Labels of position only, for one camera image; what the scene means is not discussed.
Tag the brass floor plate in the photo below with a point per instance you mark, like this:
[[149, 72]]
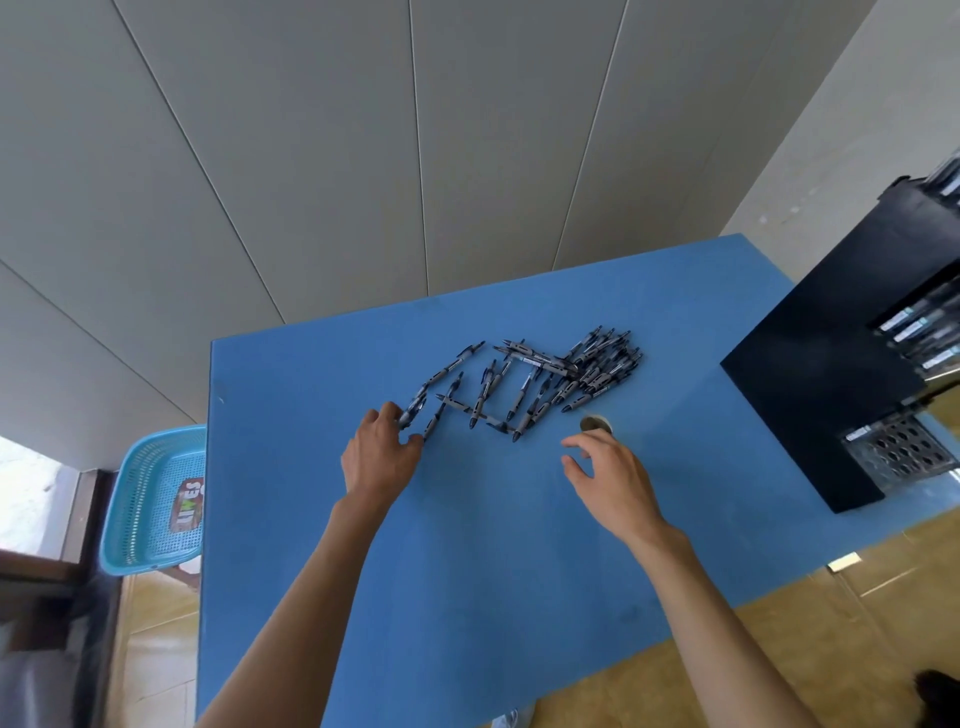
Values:
[[844, 562]]

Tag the black round object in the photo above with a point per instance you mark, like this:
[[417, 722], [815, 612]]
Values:
[[941, 701]]

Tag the person's left hand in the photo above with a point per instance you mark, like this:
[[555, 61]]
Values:
[[379, 457]]

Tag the pile of black pens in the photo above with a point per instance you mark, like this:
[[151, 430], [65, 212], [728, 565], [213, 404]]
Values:
[[600, 360]]

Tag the person's right hand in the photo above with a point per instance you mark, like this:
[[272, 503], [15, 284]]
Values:
[[622, 495]]

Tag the blue plastic basket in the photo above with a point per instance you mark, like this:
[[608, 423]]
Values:
[[135, 510]]

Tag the dark framed glass door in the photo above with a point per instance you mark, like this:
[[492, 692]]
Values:
[[45, 600]]

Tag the black tiered pen display stand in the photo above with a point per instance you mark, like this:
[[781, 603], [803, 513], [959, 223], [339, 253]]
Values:
[[810, 375]]

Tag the person's right forearm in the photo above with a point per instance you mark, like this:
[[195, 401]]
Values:
[[735, 645]]

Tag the small round brown disc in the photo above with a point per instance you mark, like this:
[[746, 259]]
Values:
[[596, 424]]

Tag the person's left forearm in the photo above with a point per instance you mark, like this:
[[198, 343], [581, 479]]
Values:
[[292, 637]]

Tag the light blue right shoe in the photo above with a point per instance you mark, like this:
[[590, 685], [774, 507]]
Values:
[[514, 720]]

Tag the brown stool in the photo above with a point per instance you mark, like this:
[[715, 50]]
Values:
[[187, 576]]

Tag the blue table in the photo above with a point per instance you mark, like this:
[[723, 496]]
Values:
[[487, 562]]

